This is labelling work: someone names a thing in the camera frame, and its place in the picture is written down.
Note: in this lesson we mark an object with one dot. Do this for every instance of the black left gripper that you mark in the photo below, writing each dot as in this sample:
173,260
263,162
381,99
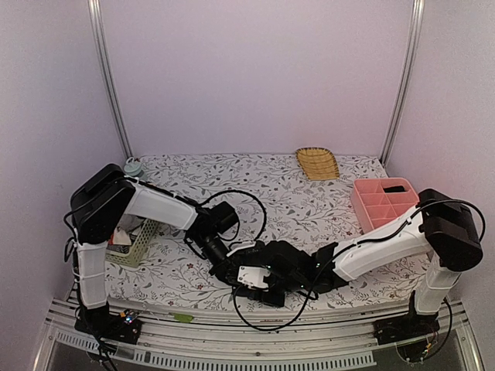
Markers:
224,270

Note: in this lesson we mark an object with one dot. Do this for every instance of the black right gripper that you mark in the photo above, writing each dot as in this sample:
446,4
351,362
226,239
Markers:
257,296

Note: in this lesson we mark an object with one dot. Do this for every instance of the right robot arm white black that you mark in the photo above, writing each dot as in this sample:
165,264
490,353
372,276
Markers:
436,223

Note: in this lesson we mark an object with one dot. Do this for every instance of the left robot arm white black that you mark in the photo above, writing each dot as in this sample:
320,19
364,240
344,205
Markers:
99,204

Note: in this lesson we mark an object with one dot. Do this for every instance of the green tape piece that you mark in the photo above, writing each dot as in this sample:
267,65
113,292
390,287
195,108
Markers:
182,318

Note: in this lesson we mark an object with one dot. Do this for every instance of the floral tablecloth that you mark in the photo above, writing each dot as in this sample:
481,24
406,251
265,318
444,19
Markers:
274,200

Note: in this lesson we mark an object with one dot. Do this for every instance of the cream perforated laundry basket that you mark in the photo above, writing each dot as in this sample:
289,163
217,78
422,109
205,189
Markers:
131,256

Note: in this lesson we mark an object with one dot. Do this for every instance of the pink divided organizer box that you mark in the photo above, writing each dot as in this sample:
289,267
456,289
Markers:
384,210

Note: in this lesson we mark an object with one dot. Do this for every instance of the mint lidded glass jar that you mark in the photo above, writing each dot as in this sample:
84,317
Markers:
133,168

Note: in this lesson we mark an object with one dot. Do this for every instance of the yellow woven bamboo tray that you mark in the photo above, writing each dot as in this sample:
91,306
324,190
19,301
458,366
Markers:
318,164

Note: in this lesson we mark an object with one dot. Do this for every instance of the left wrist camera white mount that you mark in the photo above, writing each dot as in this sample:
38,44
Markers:
241,246

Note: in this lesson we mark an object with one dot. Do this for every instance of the aluminium front rail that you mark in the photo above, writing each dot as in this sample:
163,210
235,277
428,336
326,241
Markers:
334,339

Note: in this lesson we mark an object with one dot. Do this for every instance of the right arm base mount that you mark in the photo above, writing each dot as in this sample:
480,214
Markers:
404,327

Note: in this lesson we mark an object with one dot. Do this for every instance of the left aluminium frame post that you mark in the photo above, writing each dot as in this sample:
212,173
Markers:
97,25

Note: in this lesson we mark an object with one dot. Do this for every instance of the aluminium frame post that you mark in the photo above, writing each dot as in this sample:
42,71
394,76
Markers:
414,35
97,25

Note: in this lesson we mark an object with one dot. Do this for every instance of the right aluminium frame post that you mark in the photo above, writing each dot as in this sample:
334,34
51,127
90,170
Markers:
414,35

